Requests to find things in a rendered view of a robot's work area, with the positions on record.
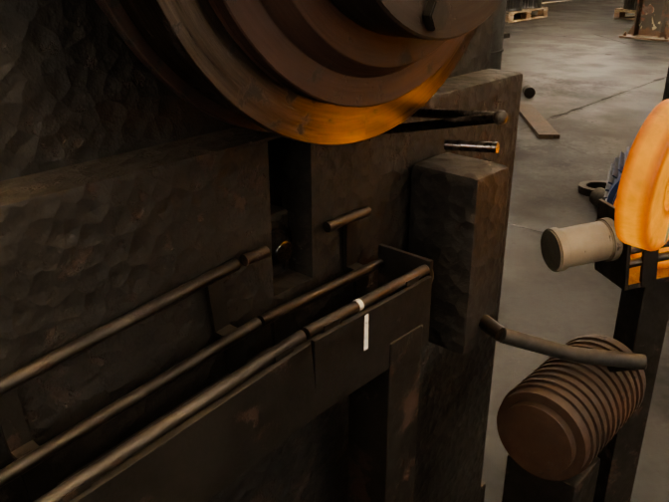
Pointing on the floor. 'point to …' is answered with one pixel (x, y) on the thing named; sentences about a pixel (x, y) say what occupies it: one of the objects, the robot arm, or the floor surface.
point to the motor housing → (564, 424)
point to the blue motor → (615, 176)
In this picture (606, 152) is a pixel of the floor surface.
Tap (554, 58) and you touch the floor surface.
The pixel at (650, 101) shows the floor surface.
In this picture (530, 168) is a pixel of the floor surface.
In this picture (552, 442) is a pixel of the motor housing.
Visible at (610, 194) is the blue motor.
